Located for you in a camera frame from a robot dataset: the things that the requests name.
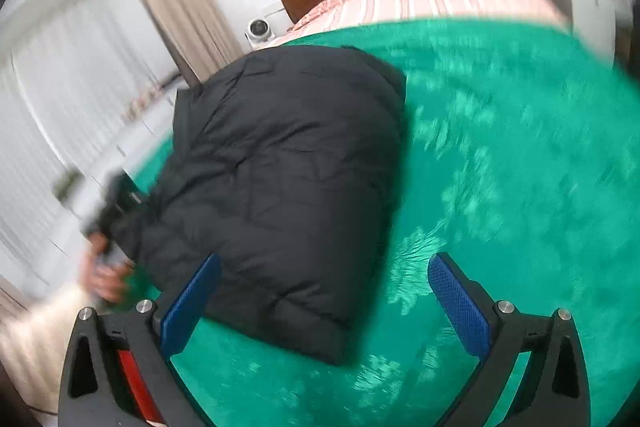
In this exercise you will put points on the white sheer curtain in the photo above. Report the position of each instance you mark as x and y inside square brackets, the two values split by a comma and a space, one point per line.
[75, 82]

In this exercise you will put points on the black puffer jacket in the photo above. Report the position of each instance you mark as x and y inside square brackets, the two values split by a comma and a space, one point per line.
[280, 177]

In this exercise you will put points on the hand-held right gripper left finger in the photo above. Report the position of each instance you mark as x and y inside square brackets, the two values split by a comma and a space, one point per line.
[190, 307]

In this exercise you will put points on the beige curtain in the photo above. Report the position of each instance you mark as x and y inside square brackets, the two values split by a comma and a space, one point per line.
[185, 7]

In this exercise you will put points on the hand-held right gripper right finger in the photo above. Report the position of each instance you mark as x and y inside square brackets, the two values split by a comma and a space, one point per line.
[460, 307]

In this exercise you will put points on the green floral blanket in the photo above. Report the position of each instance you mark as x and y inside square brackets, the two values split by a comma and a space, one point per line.
[500, 157]

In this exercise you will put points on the small white fan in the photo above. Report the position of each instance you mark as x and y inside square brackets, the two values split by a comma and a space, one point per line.
[259, 29]

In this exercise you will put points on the white drawer cabinet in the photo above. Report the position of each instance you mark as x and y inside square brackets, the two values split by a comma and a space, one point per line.
[150, 137]

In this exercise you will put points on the person's left hand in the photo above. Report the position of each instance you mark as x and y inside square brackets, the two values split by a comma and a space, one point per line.
[102, 279]

